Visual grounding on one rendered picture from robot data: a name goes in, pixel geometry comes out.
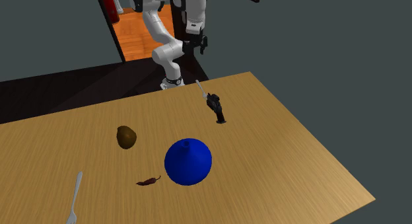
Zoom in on small silver fork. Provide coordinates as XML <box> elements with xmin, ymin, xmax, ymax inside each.
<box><xmin>195</xmin><ymin>79</ymin><xmax>209</xmax><ymax>99</ymax></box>

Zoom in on dark robot stand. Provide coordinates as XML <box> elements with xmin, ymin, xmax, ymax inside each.
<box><xmin>120</xmin><ymin>56</ymin><xmax>210</xmax><ymax>97</ymax></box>

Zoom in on black hand tool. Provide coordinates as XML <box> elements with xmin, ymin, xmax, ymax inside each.
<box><xmin>206</xmin><ymin>92</ymin><xmax>227</xmax><ymax>125</ymax></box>

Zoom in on red cylinder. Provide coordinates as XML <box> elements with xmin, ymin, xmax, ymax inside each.
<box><xmin>98</xmin><ymin>0</ymin><xmax>121</xmax><ymax>24</ymax></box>

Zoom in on brown kiwi fruit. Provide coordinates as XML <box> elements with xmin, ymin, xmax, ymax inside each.
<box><xmin>116</xmin><ymin>125</ymin><xmax>138</xmax><ymax>151</ymax></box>

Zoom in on blue round vase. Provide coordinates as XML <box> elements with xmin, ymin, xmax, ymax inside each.
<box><xmin>164</xmin><ymin>138</ymin><xmax>213</xmax><ymax>186</ymax></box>

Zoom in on wooden table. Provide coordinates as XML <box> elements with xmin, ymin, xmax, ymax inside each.
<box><xmin>0</xmin><ymin>71</ymin><xmax>376</xmax><ymax>224</ymax></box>

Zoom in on dried red chili pepper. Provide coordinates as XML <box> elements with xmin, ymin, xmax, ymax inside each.
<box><xmin>135</xmin><ymin>175</ymin><xmax>162</xmax><ymax>187</ymax></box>

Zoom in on large silver fork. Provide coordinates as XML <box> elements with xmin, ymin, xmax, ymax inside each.
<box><xmin>65</xmin><ymin>170</ymin><xmax>84</xmax><ymax>224</ymax></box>

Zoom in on black door frame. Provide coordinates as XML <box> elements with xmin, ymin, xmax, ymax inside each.
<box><xmin>94</xmin><ymin>0</ymin><xmax>127</xmax><ymax>63</ymax></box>

